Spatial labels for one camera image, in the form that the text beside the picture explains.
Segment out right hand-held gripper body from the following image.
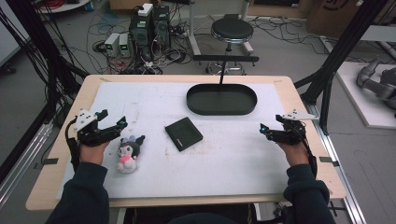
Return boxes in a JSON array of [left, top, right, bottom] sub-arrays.
[[276, 108, 319, 147]]

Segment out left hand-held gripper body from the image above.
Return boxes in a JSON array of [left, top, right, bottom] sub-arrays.
[[73, 108, 110, 147]]

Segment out person's left hand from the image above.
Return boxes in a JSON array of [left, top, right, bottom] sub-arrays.
[[78, 141, 110, 166]]

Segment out person's right hand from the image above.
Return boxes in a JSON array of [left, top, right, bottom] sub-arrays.
[[276, 140, 310, 168]]

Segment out black and white plush toy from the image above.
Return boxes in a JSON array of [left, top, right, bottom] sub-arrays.
[[116, 134, 147, 175]]

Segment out black tape patch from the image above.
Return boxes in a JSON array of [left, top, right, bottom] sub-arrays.
[[318, 156, 341, 168], [34, 157, 60, 171]]

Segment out black oval tray with stand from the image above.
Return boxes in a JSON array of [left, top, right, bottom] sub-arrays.
[[186, 54, 261, 117]]

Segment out black flat rectangular case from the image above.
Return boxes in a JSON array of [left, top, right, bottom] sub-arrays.
[[164, 116, 205, 152]]

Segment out grey power supply unit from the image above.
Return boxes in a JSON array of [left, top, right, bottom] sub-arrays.
[[104, 32, 120, 58], [118, 33, 132, 58]]

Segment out white floor board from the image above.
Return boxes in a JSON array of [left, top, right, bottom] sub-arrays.
[[335, 61, 396, 130]]

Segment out white table mat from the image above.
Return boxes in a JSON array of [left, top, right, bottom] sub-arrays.
[[55, 81, 291, 201]]

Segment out black computer tower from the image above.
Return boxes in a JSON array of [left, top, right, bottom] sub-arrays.
[[128, 12, 154, 60], [152, 5, 171, 49]]

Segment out black round stool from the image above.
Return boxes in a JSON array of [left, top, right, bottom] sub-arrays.
[[205, 17, 255, 76]]

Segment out person's dark clothed torso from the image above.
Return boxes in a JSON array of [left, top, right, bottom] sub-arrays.
[[167, 212, 239, 224]]

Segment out white box on computer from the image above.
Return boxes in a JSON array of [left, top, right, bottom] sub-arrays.
[[137, 3, 154, 18]]

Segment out brown cardboard box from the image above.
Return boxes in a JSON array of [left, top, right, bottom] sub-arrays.
[[305, 0, 396, 39]]

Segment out left hand-held gripper cable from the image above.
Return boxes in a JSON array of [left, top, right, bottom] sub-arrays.
[[64, 119, 81, 172]]

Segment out aluminium rail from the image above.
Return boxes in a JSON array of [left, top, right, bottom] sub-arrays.
[[304, 102, 367, 224], [0, 120, 54, 209]]

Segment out tangle of floor cables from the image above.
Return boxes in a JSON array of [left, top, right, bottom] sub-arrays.
[[85, 3, 194, 76]]

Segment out black frame with cable bundle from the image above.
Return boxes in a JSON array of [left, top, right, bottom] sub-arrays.
[[0, 0, 90, 128]]

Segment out black metal frame post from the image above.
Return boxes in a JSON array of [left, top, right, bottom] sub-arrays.
[[293, 0, 390, 135]]

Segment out white desk frame leg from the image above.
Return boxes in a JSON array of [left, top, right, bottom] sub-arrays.
[[186, 0, 203, 57]]

